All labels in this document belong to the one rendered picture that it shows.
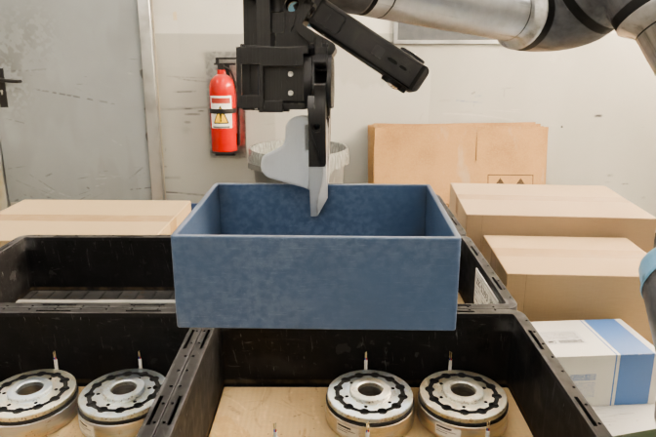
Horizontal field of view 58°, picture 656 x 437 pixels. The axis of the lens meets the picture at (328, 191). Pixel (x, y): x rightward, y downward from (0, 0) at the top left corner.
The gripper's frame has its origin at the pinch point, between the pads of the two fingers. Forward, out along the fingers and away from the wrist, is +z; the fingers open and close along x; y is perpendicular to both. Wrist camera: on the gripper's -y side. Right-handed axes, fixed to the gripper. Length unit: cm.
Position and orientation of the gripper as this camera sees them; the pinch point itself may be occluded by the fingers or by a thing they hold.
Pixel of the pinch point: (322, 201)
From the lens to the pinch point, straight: 55.0
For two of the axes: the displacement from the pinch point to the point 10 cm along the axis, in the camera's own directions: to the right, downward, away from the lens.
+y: -10.0, -0.1, 0.5
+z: 0.0, 9.9, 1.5
